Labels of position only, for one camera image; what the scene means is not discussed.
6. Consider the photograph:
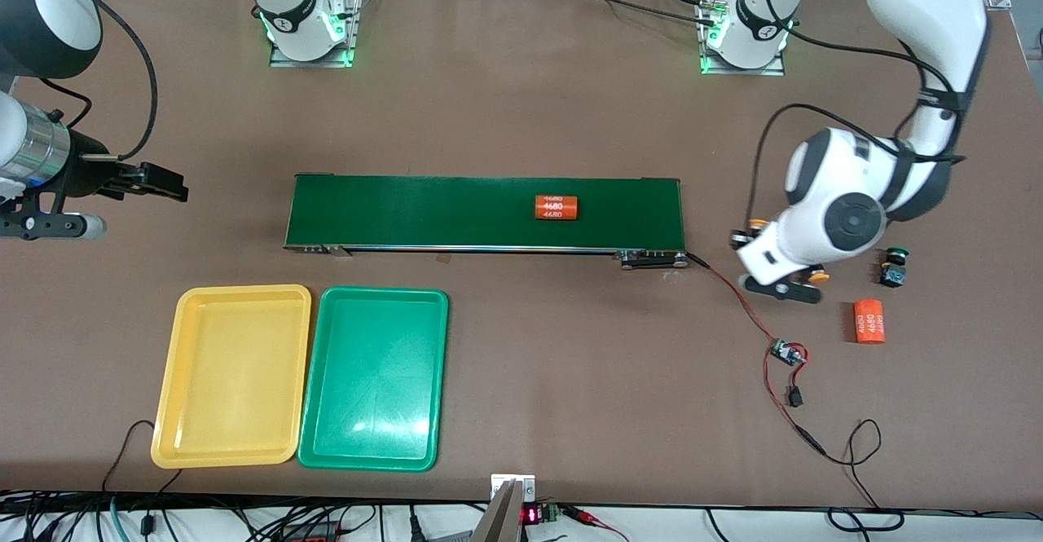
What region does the orange cylinder with 4680 print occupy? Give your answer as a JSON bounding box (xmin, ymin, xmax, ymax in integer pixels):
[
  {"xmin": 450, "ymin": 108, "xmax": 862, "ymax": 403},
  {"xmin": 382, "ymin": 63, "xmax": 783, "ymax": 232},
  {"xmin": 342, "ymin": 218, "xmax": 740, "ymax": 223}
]
[
  {"xmin": 852, "ymin": 299, "xmax": 886, "ymax": 345},
  {"xmin": 534, "ymin": 195, "xmax": 579, "ymax": 222}
]

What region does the green mushroom push button switch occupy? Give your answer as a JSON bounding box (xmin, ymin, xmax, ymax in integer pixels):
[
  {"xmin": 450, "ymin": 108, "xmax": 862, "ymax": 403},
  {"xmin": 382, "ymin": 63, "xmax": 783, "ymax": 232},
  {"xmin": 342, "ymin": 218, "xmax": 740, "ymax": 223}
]
[{"xmin": 878, "ymin": 247, "xmax": 911, "ymax": 288}]

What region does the yellow plastic tray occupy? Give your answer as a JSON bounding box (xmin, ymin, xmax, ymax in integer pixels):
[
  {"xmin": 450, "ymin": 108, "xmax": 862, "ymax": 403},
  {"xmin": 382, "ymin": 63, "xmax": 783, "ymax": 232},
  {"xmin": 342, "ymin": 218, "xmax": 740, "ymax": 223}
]
[{"xmin": 151, "ymin": 284, "xmax": 313, "ymax": 469}]

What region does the green conveyor belt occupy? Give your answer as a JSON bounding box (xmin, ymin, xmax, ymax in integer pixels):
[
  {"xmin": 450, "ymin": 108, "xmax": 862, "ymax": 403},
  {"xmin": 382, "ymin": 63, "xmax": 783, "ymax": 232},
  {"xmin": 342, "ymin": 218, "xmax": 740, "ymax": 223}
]
[{"xmin": 283, "ymin": 174, "xmax": 689, "ymax": 270}]

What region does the green plastic tray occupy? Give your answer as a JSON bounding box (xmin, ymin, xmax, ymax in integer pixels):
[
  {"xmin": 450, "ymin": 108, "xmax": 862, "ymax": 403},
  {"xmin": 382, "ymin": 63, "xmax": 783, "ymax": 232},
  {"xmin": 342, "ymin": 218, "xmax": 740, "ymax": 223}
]
[{"xmin": 297, "ymin": 285, "xmax": 451, "ymax": 473}]

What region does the red and black wire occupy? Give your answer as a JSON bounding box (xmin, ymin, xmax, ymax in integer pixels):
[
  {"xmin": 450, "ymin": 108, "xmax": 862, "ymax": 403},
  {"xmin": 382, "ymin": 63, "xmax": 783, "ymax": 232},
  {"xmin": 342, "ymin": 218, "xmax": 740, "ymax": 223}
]
[{"xmin": 687, "ymin": 253, "xmax": 828, "ymax": 455}]

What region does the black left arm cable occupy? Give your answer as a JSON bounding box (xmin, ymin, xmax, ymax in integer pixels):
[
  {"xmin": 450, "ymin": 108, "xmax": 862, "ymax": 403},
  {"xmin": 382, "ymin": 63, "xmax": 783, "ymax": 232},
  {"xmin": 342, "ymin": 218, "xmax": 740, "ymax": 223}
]
[{"xmin": 751, "ymin": 20, "xmax": 970, "ymax": 229}]

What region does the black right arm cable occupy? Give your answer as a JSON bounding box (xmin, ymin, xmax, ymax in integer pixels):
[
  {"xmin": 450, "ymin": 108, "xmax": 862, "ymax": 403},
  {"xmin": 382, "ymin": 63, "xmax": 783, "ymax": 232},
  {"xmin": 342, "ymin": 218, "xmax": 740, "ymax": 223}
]
[{"xmin": 12, "ymin": 0, "xmax": 158, "ymax": 161}]

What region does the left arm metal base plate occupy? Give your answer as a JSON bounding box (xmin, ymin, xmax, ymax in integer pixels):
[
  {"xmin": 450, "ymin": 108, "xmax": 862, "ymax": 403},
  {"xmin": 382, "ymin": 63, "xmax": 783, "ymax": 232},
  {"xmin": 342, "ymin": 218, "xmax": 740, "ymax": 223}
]
[{"xmin": 699, "ymin": 0, "xmax": 787, "ymax": 77}]

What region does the looped black cable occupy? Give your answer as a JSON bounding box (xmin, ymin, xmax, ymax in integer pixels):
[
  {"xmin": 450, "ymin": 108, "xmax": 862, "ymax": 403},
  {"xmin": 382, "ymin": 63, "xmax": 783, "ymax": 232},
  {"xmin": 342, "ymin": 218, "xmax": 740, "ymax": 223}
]
[{"xmin": 823, "ymin": 418, "xmax": 905, "ymax": 533}]

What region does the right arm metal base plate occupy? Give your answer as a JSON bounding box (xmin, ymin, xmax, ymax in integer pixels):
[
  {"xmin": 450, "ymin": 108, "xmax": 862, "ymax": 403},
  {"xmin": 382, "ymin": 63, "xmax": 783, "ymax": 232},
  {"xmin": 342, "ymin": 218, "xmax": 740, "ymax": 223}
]
[{"xmin": 269, "ymin": 0, "xmax": 361, "ymax": 68}]

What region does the thin black cable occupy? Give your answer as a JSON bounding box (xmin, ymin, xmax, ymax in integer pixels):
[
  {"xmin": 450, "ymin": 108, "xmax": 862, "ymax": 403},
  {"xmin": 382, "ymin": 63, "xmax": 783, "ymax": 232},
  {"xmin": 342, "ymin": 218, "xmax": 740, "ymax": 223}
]
[{"xmin": 102, "ymin": 420, "xmax": 184, "ymax": 494}]

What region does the red clip lead wire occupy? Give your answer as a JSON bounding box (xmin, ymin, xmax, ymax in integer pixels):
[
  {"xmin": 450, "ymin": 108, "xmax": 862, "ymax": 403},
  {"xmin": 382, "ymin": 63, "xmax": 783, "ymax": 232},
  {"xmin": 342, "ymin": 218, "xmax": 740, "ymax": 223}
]
[{"xmin": 566, "ymin": 506, "xmax": 630, "ymax": 542}]

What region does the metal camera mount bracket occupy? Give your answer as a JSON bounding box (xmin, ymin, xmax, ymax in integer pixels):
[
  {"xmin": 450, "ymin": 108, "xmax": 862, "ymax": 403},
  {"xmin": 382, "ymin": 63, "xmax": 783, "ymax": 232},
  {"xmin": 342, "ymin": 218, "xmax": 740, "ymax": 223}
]
[{"xmin": 469, "ymin": 473, "xmax": 537, "ymax": 542}]

